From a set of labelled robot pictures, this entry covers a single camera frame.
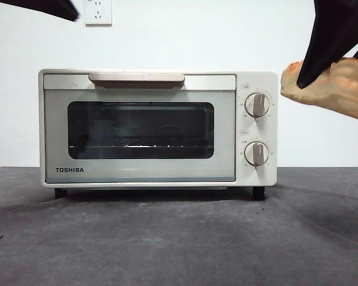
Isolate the round orange bread roll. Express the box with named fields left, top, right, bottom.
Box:
left=280, top=58, right=358, bottom=123

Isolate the white Toshiba toaster oven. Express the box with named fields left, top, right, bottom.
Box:
left=38, top=68, right=279, bottom=200

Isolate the glass oven door with handle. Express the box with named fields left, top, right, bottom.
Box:
left=43, top=73, right=237, bottom=183

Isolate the oven temperature knob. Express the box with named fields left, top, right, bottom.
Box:
left=244, top=92, right=271, bottom=117

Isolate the metal wire oven rack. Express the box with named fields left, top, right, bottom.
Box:
left=70, top=144, right=211, bottom=149

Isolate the oven timer knob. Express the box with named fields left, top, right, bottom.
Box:
left=244, top=141, right=270, bottom=166

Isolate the white wall power outlet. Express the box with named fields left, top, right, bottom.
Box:
left=84, top=0, right=113, bottom=27

